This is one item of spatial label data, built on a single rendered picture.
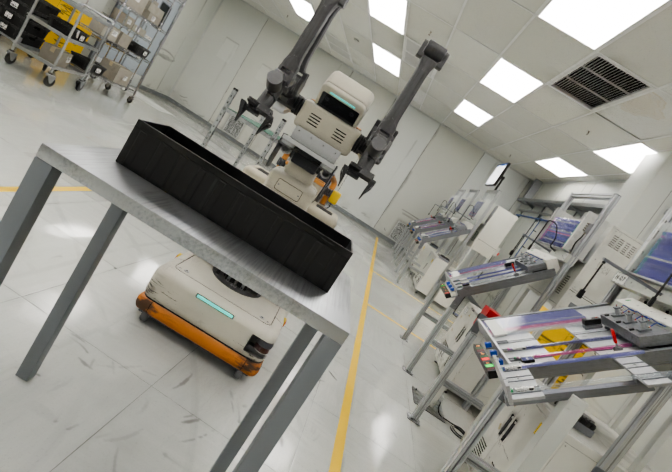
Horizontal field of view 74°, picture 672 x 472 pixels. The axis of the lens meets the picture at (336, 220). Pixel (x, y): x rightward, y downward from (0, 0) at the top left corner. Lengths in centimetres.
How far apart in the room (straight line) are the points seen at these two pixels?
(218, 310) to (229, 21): 1041
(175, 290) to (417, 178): 907
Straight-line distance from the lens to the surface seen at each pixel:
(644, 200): 576
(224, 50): 1188
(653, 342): 234
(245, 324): 205
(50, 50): 643
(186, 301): 209
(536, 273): 359
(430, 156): 1080
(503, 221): 684
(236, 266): 90
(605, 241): 373
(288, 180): 196
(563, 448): 234
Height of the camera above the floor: 108
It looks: 7 degrees down
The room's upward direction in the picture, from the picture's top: 32 degrees clockwise
